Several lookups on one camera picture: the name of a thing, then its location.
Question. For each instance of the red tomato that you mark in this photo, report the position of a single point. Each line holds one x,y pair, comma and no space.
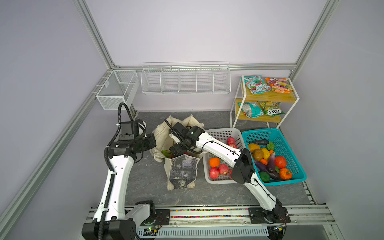
280,162

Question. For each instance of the long white wire basket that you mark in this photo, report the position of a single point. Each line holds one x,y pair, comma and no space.
186,78

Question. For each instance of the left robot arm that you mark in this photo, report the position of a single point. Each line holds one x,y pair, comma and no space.
120,180

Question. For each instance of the red apple front middle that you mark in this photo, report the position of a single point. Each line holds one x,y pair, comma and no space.
223,169

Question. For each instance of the yellow squash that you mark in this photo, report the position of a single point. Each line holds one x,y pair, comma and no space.
253,147

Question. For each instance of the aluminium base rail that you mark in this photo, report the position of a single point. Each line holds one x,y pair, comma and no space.
230,222

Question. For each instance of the cream canvas grocery bag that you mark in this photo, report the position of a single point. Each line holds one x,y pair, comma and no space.
181,171

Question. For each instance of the brown potato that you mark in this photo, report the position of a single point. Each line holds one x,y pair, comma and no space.
258,154

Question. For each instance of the white plastic fruit basket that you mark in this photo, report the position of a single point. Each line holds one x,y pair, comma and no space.
222,135

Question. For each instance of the wooden two-tier shelf rack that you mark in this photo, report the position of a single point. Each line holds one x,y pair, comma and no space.
244,95

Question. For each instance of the green Foxs snack bag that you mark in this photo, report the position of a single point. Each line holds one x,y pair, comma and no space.
270,109

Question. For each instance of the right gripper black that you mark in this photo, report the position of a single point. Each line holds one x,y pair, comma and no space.
178,149

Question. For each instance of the red apple front left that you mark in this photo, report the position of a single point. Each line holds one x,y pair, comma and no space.
214,173

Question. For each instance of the dark cucumber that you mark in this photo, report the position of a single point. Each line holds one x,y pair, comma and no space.
260,142

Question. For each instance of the red apple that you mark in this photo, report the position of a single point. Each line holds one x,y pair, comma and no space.
223,169
214,173

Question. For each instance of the orange tangerine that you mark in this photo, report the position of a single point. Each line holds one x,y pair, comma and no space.
214,162

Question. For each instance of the teal snack bag shelf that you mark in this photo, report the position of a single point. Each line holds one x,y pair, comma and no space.
257,85
252,110

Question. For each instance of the teal snack bag top shelf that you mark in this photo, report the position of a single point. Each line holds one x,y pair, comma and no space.
257,85

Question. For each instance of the teal snack bag lower shelf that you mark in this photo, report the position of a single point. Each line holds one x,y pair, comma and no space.
252,110

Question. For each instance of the pink dragon fruit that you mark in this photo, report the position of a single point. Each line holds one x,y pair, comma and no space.
168,154

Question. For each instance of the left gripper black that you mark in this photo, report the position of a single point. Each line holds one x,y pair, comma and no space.
152,143

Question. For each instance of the green avocado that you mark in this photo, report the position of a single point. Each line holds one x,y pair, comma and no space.
265,177

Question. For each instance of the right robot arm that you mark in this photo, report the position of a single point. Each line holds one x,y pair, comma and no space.
196,140

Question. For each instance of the small white mesh basket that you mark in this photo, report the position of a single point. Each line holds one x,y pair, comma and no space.
120,86

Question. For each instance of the orange snack bag top shelf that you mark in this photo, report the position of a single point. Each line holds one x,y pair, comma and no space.
281,86

